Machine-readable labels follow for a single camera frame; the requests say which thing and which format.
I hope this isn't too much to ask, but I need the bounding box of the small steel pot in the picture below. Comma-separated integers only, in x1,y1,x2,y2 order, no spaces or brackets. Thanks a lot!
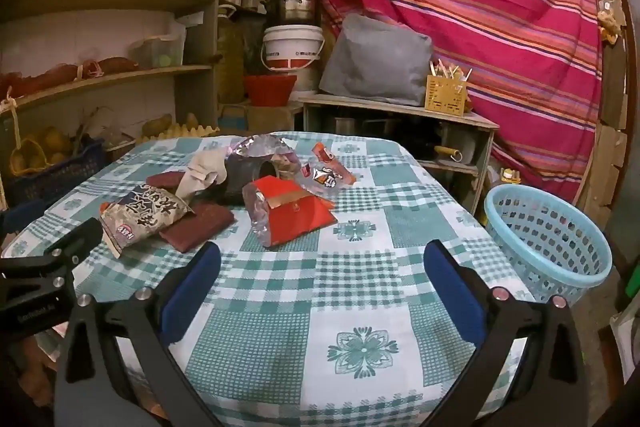
334,117,363,138

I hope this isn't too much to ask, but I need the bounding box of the clear plastic wrapper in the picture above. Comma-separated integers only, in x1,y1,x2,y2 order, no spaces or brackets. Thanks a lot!
242,183,273,248

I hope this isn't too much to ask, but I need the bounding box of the brown printed snack packet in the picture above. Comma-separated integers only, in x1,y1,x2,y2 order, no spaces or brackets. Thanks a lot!
99,184,196,258

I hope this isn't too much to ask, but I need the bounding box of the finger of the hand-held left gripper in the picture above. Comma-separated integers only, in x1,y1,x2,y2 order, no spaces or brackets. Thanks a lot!
0,218,104,295

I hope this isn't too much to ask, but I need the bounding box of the green checked tablecloth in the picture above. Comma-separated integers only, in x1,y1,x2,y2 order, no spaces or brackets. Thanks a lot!
2,133,541,427

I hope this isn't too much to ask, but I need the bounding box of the dark blue plastic crate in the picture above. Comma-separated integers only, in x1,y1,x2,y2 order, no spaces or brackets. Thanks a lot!
5,139,108,208

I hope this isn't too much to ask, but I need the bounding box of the orange snack wrapper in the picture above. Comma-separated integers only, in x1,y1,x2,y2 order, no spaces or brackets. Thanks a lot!
300,157,357,198

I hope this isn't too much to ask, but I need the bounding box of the white plastic bucket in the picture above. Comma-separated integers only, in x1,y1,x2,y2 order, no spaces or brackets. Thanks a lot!
260,25,326,94

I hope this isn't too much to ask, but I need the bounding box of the cardboard box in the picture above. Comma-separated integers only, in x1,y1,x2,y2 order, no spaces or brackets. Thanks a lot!
218,103,301,135

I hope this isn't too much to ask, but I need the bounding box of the clear plastic container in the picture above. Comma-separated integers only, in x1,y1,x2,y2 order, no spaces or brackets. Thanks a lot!
131,34,186,68

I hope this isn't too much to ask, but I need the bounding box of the large brown potato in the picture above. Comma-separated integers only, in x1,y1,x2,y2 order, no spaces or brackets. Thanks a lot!
141,114,173,138

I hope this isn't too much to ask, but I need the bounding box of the beige cloth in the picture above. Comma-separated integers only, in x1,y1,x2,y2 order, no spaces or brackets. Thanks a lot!
175,151,228,202

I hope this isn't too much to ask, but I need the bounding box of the yellow utensil holder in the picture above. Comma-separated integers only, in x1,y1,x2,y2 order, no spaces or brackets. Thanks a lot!
425,74,468,116

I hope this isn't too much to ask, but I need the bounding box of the red paper packet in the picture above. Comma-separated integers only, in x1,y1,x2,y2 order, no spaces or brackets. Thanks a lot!
250,174,337,248

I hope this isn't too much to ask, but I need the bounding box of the reddish sweet potato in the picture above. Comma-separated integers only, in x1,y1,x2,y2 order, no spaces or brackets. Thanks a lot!
82,57,141,75
0,63,81,100

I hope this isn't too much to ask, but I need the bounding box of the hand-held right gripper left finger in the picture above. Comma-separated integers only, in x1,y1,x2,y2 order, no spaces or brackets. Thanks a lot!
54,241,226,427

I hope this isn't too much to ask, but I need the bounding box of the black pan wooden handle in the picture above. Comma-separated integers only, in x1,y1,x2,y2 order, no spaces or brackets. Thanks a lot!
410,139,461,162

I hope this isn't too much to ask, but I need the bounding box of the bundle of kitchen utensils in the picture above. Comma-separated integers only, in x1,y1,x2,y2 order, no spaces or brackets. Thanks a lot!
429,59,473,82

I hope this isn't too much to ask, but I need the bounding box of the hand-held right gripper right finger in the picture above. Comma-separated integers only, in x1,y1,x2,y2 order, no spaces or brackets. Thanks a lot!
422,239,588,427

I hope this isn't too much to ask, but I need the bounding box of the brown wicker basket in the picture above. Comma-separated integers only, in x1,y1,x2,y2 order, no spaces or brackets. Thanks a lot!
102,134,137,162

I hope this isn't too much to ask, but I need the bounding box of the steel cooking pot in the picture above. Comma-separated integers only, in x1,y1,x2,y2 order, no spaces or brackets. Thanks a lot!
261,0,328,28

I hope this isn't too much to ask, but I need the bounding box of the red plastic bowl basket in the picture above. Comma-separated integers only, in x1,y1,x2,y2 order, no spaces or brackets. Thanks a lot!
243,74,297,106

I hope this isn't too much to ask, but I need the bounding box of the large yellow oil jug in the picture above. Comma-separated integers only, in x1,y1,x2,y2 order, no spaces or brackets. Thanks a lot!
216,4,246,105

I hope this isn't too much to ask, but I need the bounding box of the grey cushion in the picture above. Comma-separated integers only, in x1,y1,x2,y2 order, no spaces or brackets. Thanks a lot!
318,13,434,106

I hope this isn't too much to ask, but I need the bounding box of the light blue plastic basket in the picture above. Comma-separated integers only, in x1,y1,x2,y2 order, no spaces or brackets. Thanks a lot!
484,183,613,306

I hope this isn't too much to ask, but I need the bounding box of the pile of yellow produce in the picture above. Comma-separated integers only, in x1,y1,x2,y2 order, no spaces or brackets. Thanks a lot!
10,127,73,172

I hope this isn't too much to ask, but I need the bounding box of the maroon scouring pad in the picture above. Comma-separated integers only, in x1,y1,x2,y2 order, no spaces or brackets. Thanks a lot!
159,202,236,254

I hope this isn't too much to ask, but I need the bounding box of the yellow egg tray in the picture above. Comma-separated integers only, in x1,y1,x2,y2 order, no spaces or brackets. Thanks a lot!
136,122,221,145

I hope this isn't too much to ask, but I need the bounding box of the wooden side cabinet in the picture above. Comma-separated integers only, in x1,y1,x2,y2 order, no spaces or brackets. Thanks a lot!
297,93,501,215

